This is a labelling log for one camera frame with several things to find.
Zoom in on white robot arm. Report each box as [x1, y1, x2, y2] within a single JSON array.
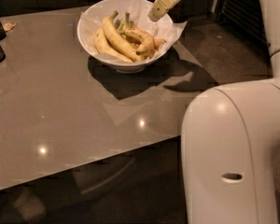
[[181, 0, 280, 224]]

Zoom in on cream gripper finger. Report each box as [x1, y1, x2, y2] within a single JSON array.
[[147, 0, 190, 22]]

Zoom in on dark radiator grille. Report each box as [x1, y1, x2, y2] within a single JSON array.
[[213, 0, 269, 45]]

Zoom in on left yellow banana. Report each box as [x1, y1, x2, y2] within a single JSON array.
[[94, 28, 132, 63]]

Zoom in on long yellow banana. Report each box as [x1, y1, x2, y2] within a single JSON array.
[[102, 10, 142, 62]]

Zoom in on white ceramic bowl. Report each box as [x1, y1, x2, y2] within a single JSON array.
[[77, 0, 175, 75]]

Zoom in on curved spotted yellow banana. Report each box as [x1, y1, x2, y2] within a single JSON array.
[[124, 12, 155, 55]]

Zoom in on small crumpled wrapper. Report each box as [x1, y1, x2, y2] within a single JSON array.
[[3, 22, 15, 32]]

